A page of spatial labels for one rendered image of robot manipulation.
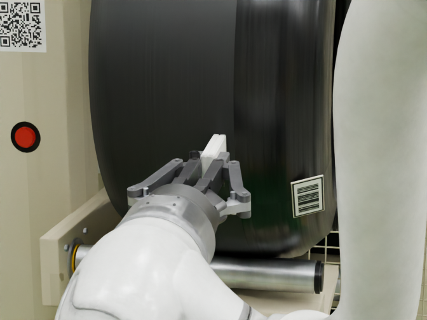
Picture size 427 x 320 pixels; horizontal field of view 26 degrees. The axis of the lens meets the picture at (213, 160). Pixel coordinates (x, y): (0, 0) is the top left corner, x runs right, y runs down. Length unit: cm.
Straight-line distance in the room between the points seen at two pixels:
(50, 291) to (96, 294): 60
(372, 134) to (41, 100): 85
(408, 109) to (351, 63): 4
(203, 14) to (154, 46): 7
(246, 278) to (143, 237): 51
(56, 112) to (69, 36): 11
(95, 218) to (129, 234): 64
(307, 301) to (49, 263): 35
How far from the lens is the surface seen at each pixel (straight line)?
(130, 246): 72
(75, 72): 135
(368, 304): 63
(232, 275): 123
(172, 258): 73
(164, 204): 81
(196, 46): 106
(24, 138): 135
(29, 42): 133
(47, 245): 125
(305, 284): 122
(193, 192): 86
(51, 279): 127
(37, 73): 133
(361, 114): 53
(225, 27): 105
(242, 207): 91
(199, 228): 81
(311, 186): 111
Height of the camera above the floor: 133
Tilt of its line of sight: 13 degrees down
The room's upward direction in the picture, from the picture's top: straight up
